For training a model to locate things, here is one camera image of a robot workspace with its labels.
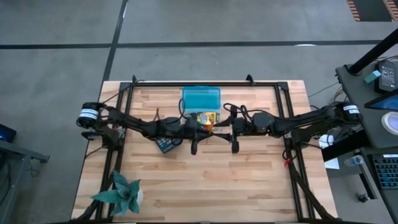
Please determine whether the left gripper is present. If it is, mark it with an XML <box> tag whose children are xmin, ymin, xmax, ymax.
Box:
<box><xmin>183</xmin><ymin>116</ymin><xmax>220</xmax><ymax>156</ymax></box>

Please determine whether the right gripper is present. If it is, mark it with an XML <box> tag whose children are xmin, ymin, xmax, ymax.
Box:
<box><xmin>213</xmin><ymin>117</ymin><xmax>251</xmax><ymax>155</ymax></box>

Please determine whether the green yellow crayon box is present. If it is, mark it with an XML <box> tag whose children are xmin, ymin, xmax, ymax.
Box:
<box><xmin>195</xmin><ymin>111</ymin><xmax>221</xmax><ymax>132</ymax></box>

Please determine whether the translucent plastic storage box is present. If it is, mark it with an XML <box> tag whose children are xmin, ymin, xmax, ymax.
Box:
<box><xmin>181</xmin><ymin>85</ymin><xmax>222</xmax><ymax>115</ymax></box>

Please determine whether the black round bowl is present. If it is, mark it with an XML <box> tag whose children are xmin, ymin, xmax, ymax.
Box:
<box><xmin>154</xmin><ymin>136</ymin><xmax>184</xmax><ymax>155</ymax></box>

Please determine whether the green artificial plant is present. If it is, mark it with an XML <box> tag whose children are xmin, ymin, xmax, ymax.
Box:
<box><xmin>90</xmin><ymin>169</ymin><xmax>144</xmax><ymax>218</ymax></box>

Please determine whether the white paper sheet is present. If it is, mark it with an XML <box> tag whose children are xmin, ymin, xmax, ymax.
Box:
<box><xmin>318</xmin><ymin>133</ymin><xmax>341</xmax><ymax>170</ymax></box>

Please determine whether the clear water bottle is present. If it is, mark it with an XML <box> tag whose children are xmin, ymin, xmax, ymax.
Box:
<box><xmin>343</xmin><ymin>154</ymin><xmax>364</xmax><ymax>167</ymax></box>

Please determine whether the dark grey side desk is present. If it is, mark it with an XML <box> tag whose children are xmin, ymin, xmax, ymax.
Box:
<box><xmin>335</xmin><ymin>60</ymin><xmax>398</xmax><ymax>150</ymax></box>

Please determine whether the small teal block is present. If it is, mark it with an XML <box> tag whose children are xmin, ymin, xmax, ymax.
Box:
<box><xmin>363</xmin><ymin>70</ymin><xmax>382</xmax><ymax>84</ymax></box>

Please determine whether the black tablet screen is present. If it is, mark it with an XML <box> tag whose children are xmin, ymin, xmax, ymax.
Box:
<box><xmin>364</xmin><ymin>92</ymin><xmax>398</xmax><ymax>112</ymax></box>

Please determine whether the black computer keyboard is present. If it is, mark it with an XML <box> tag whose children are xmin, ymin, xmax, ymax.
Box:
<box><xmin>371</xmin><ymin>154</ymin><xmax>398</xmax><ymax>190</ymax></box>

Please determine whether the round white device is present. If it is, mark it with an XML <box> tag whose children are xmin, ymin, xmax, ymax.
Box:
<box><xmin>381</xmin><ymin>111</ymin><xmax>398</xmax><ymax>136</ymax></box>

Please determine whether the black power adapter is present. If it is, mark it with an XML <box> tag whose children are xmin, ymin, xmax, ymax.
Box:
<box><xmin>374</xmin><ymin>61</ymin><xmax>397</xmax><ymax>94</ymax></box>

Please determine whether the black slanted pole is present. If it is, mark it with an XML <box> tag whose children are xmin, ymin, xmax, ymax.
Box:
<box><xmin>347</xmin><ymin>27</ymin><xmax>398</xmax><ymax>75</ymax></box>

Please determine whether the dark mat with orange border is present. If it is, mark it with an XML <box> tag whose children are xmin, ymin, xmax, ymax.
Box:
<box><xmin>346</xmin><ymin>0</ymin><xmax>398</xmax><ymax>22</ymax></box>

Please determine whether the grey metal cart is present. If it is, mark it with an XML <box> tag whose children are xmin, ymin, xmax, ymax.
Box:
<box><xmin>0</xmin><ymin>136</ymin><xmax>50</xmax><ymax>224</ymax></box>

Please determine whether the black device with blue light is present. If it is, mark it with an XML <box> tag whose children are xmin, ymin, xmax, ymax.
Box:
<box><xmin>0</xmin><ymin>123</ymin><xmax>17</xmax><ymax>144</ymax></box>

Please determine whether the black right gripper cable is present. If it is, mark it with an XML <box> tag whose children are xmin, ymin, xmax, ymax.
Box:
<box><xmin>223</xmin><ymin>102</ymin><xmax>254</xmax><ymax>122</ymax></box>

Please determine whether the black aluminium rig frame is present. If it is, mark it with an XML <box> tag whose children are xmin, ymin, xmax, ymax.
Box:
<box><xmin>70</xmin><ymin>74</ymin><xmax>340</xmax><ymax>224</ymax></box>

